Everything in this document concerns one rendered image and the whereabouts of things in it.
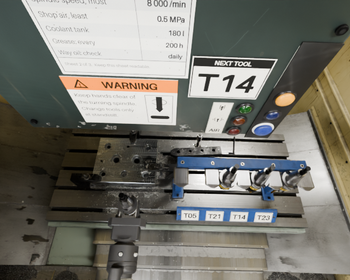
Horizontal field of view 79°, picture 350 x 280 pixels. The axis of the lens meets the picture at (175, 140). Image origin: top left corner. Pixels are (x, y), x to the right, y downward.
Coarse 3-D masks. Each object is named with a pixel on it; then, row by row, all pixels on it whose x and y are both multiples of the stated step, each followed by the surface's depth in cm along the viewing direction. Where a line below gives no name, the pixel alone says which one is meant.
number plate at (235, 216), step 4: (232, 212) 94; (236, 212) 94; (240, 212) 94; (244, 212) 94; (232, 216) 95; (236, 216) 95; (240, 216) 95; (244, 216) 95; (232, 220) 95; (236, 220) 95; (240, 220) 95; (244, 220) 95
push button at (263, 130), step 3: (258, 126) 36; (261, 126) 36; (264, 126) 36; (267, 126) 36; (270, 126) 36; (255, 129) 37; (258, 129) 36; (261, 129) 36; (264, 129) 36; (267, 129) 36; (270, 129) 36; (255, 132) 37; (258, 132) 37; (261, 132) 37; (264, 132) 37; (267, 132) 37; (270, 132) 37; (258, 135) 38; (261, 135) 38; (264, 135) 38
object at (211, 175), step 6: (204, 168) 76; (210, 168) 76; (216, 168) 76; (204, 174) 75; (210, 174) 75; (216, 174) 75; (210, 180) 74; (216, 180) 74; (210, 186) 73; (216, 186) 73
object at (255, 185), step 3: (258, 171) 76; (252, 174) 74; (252, 177) 74; (252, 180) 73; (267, 180) 73; (252, 183) 74; (255, 183) 73; (267, 183) 73; (252, 186) 75; (255, 186) 73; (258, 186) 72; (261, 186) 75; (264, 186) 73
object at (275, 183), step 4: (272, 172) 76; (276, 172) 76; (272, 176) 75; (276, 176) 75; (280, 176) 75; (272, 180) 74; (276, 180) 74; (280, 180) 75; (268, 184) 74; (272, 184) 74; (276, 184) 74; (280, 184) 74; (272, 188) 73; (276, 188) 73; (280, 188) 73
